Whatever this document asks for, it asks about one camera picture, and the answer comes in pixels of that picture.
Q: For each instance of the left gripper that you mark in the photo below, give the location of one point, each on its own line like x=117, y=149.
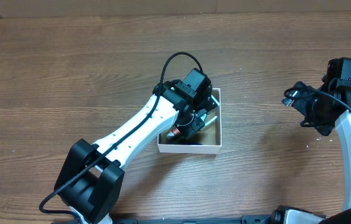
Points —
x=195, y=125

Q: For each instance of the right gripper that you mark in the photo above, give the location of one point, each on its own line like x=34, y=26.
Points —
x=302, y=98

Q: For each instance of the green toothbrush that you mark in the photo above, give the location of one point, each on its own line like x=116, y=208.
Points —
x=213, y=115

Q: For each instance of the teal toothpaste tube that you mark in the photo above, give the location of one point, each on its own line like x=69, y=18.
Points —
x=173, y=133

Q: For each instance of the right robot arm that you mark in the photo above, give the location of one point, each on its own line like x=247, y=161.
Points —
x=337, y=86

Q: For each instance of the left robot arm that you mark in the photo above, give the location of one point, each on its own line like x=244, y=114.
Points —
x=92, y=174

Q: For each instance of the white open cardboard box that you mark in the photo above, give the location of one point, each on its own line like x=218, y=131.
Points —
x=206, y=141

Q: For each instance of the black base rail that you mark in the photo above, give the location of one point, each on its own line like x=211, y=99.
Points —
x=194, y=221

